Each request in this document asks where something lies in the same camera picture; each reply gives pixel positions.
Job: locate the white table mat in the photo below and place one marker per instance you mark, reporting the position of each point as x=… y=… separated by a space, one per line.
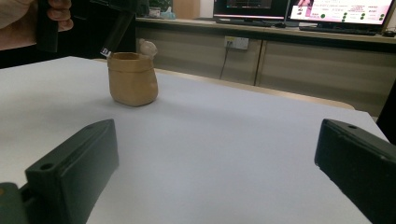
x=211 y=149

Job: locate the black keyboard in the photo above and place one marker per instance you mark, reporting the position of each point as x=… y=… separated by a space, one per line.
x=239 y=22
x=337 y=30

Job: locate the brown holder cup with figurine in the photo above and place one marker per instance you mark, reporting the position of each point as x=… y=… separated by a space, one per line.
x=132 y=82

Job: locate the bright computer monitor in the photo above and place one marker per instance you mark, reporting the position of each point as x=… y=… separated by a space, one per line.
x=339 y=11

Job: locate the black comb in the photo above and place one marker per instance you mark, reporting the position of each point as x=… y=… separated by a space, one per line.
x=120 y=31

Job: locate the green potted plant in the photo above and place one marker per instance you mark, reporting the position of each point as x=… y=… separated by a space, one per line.
x=160 y=7

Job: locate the black computer mouse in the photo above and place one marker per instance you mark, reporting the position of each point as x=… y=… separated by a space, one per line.
x=388 y=33

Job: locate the wooden box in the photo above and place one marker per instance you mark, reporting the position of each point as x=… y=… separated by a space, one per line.
x=186 y=8

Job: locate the dark computer monitor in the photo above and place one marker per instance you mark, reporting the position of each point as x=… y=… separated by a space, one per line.
x=250 y=7

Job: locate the beige cabinet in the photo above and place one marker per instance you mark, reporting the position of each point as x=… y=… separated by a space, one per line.
x=311 y=68

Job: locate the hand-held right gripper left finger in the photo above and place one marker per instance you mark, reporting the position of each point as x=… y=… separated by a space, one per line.
x=74 y=174

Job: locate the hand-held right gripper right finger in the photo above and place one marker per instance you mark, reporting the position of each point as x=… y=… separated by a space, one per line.
x=364 y=168

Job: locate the white wall socket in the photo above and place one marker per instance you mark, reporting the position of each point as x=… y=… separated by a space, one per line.
x=236 y=43

